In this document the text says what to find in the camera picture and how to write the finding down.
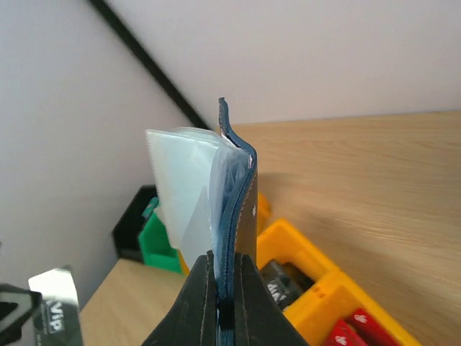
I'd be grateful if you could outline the silver black VIP card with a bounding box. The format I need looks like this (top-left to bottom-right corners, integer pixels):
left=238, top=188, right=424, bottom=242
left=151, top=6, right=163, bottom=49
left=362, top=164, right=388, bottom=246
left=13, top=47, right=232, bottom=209
left=28, top=265, right=84, bottom=346

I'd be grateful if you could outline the black storage bin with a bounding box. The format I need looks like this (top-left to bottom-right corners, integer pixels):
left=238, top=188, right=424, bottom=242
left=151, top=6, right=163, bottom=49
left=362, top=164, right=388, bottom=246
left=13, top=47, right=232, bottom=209
left=112, top=185, right=158, bottom=263

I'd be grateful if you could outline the black card stack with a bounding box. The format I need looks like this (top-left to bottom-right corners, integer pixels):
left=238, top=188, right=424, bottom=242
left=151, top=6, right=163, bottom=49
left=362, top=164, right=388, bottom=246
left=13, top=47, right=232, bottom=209
left=260, top=259, right=315, bottom=311

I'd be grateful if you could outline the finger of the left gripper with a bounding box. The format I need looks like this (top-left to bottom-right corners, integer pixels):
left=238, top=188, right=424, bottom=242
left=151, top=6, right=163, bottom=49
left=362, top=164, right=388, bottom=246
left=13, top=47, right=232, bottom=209
left=1, top=283, right=42, bottom=342

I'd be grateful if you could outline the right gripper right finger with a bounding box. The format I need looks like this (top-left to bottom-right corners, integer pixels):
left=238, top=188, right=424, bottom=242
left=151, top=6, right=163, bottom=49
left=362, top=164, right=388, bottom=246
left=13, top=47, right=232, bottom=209
left=233, top=253, right=307, bottom=346

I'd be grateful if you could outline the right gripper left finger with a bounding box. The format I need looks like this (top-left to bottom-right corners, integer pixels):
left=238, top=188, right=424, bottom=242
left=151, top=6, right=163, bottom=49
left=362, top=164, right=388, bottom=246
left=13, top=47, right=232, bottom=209
left=143, top=251, right=217, bottom=346

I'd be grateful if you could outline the yellow single storage bin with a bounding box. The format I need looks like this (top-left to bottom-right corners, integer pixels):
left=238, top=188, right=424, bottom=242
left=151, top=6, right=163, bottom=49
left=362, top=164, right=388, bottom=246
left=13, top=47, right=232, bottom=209
left=178, top=193, right=272, bottom=275

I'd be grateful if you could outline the blue leather card holder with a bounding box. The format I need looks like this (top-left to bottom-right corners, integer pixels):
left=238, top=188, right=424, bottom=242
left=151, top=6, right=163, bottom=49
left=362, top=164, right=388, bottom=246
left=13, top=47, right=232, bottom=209
left=145, top=96, right=259, bottom=346

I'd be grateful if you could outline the yellow triple storage bin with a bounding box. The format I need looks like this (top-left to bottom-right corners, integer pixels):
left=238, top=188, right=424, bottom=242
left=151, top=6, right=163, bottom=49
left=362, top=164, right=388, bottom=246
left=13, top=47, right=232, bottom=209
left=256, top=219, right=420, bottom=346

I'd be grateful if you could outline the green storage bin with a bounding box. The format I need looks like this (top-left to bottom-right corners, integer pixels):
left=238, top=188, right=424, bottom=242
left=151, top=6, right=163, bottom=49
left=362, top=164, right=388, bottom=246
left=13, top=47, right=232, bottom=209
left=138, top=197, right=184, bottom=274

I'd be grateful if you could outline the red card stack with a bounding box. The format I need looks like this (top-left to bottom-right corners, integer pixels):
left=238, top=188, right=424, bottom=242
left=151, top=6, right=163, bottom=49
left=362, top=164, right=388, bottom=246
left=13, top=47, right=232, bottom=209
left=323, top=308, right=399, bottom=346

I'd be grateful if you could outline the black aluminium frame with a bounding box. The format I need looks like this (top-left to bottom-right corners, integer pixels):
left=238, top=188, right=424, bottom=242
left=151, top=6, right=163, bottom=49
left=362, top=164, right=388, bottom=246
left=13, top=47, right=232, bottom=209
left=88, top=0, right=211, bottom=130

